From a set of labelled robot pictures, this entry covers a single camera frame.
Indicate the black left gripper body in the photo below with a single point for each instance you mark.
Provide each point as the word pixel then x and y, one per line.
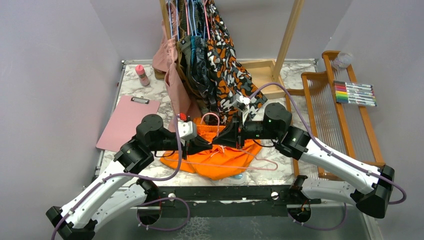
pixel 188 146

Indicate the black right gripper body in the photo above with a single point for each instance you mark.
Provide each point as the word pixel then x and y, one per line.
pixel 243 134

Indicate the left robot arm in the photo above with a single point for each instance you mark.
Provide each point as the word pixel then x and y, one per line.
pixel 121 186

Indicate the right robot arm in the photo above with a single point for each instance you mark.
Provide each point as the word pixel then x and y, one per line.
pixel 362 185

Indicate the orange camouflage hanging shorts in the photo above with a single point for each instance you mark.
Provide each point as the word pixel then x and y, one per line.
pixel 230 77

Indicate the dark patterned hanging shorts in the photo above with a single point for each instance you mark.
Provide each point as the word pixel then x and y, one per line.
pixel 193 36

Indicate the pink hanging shorts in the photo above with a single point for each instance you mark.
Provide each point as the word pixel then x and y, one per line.
pixel 165 60

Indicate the wooden clothes rack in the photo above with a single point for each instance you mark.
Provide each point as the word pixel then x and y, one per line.
pixel 264 71

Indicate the pink clipboard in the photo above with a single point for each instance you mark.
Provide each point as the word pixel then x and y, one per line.
pixel 122 124

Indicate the pink bottle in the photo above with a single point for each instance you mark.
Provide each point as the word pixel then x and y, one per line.
pixel 141 73

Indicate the wooden tiered rack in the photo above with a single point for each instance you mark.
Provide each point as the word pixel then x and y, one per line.
pixel 347 128

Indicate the pack of coloured markers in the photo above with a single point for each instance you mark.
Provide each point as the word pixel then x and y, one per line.
pixel 354 93

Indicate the clear plastic cup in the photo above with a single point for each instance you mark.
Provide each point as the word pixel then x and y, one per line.
pixel 342 61

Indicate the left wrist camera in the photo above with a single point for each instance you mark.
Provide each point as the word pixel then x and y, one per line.
pixel 187 129

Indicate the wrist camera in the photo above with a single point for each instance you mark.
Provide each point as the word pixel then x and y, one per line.
pixel 242 104
pixel 187 129

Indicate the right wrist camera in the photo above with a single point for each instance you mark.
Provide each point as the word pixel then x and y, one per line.
pixel 242 104

